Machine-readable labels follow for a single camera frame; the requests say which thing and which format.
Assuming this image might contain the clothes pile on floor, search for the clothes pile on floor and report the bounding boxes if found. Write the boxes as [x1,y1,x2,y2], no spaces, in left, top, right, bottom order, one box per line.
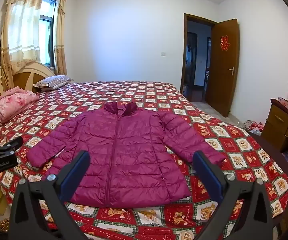
[242,120,264,136]

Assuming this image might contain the left beige curtain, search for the left beige curtain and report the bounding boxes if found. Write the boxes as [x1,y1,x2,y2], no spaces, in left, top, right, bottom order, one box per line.
[0,0,42,89]

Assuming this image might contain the right beige curtain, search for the right beige curtain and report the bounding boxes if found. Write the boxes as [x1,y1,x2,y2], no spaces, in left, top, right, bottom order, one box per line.
[53,0,67,75]

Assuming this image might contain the beige curtain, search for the beige curtain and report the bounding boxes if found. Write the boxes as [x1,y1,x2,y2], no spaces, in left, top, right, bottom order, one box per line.
[53,0,67,75]
[0,0,42,89]

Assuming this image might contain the checked grey pillow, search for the checked grey pillow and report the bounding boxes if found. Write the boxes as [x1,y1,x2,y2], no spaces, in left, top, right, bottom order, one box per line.
[33,75,73,91]

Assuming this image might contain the brown wooden door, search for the brown wooden door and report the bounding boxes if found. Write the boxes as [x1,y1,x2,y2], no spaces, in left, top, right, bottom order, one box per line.
[205,18,240,117]

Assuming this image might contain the magenta puffer jacket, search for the magenta puffer jacket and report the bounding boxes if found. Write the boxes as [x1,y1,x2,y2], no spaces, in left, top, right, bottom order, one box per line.
[27,102,224,209]

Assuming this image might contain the window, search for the window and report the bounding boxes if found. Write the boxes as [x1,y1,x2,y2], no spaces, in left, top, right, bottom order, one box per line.
[39,0,55,69]

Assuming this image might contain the red paper door decoration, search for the red paper door decoration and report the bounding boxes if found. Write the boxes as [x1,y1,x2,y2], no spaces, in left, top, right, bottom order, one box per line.
[220,35,230,51]

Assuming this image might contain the dark door frame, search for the dark door frame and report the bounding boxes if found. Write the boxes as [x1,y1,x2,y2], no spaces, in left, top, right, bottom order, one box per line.
[180,13,218,93]

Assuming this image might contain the cream wooden headboard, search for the cream wooden headboard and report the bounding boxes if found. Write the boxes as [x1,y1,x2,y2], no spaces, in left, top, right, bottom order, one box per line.
[0,62,55,96]

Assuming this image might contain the red patchwork bedspread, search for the red patchwork bedspread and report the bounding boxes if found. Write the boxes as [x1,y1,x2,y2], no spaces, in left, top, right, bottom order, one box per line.
[0,81,288,239]

